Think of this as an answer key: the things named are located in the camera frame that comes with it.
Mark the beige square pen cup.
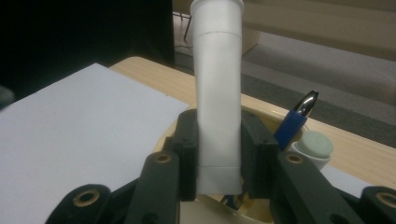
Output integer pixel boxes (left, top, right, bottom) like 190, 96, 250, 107
153, 104, 314, 224

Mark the white glue stick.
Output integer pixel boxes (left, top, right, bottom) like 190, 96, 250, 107
190, 0, 246, 196

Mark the beige wooden desk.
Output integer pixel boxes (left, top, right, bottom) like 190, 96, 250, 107
172, 0, 396, 63

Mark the white paper sheet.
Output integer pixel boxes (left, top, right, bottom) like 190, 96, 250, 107
0, 63, 375, 224

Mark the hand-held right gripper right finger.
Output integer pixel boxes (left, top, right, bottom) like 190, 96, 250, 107
240, 110, 367, 224

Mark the black floor cable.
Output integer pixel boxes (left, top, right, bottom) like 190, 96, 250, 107
172, 11, 194, 59

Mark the blue pen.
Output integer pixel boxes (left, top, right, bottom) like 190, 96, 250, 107
221, 90, 320, 210

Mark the dark curtain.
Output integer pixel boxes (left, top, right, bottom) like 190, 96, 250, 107
0, 0, 176, 104

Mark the white pen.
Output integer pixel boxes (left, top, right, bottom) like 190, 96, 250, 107
288, 130, 334, 172

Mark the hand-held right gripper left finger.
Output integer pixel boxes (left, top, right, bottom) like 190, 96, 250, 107
124, 108, 200, 224

